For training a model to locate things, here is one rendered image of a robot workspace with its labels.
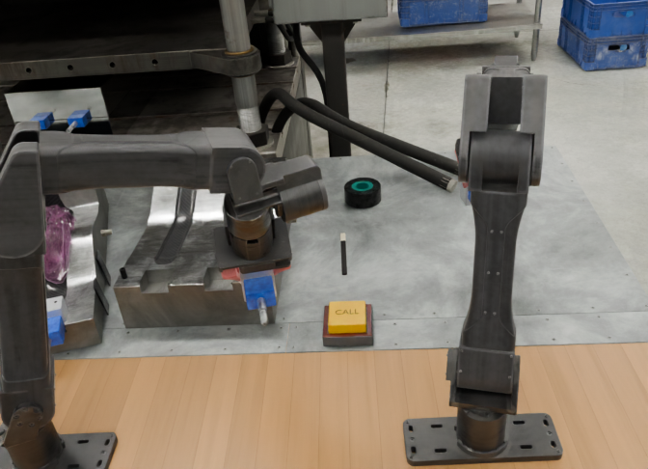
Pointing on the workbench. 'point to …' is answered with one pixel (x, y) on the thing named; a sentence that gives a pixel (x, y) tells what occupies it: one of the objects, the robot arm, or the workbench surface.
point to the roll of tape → (363, 192)
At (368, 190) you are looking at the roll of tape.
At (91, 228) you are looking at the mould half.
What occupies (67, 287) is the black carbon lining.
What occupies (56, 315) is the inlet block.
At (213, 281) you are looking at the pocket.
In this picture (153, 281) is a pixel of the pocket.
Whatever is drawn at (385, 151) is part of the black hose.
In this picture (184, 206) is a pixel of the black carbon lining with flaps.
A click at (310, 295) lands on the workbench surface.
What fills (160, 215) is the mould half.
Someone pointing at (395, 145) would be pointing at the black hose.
